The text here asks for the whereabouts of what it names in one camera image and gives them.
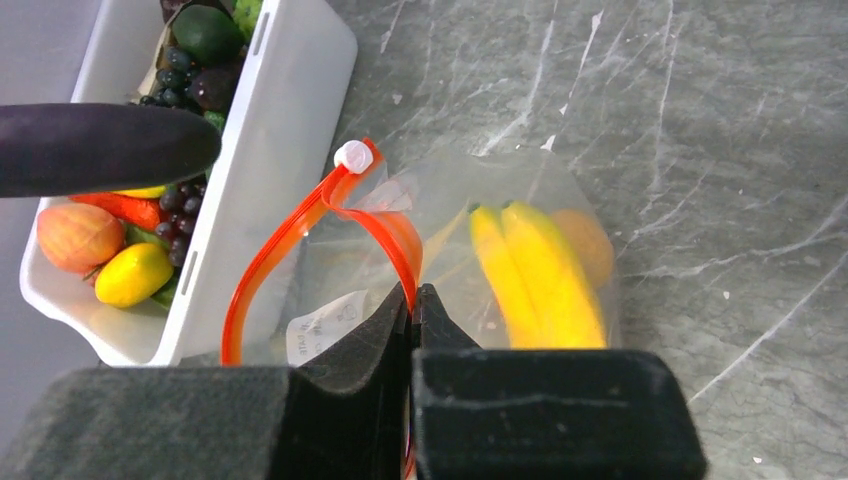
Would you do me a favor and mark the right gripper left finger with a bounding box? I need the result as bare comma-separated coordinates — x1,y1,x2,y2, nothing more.
1,288,409,479

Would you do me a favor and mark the white plastic food bin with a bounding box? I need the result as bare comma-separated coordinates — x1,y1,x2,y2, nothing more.
19,1,357,366

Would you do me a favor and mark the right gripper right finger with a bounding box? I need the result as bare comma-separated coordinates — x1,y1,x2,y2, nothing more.
411,285,708,479

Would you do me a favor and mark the yellow banana bunch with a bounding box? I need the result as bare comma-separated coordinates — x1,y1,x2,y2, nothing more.
468,201,609,350

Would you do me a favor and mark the clear zip bag orange zipper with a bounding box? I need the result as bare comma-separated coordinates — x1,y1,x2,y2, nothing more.
220,139,622,366

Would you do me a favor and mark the yellow mango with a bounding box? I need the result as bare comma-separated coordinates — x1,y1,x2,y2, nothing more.
94,243,174,308

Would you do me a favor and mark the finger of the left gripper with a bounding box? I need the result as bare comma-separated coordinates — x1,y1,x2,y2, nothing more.
1,103,221,198

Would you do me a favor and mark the peach fruit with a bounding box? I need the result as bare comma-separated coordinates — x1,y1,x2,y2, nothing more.
36,203,125,274

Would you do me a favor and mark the green avocado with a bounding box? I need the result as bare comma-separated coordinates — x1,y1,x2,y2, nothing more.
171,4,245,67

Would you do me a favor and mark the dark purple grape bunch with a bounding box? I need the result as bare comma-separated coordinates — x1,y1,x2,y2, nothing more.
136,46,207,268

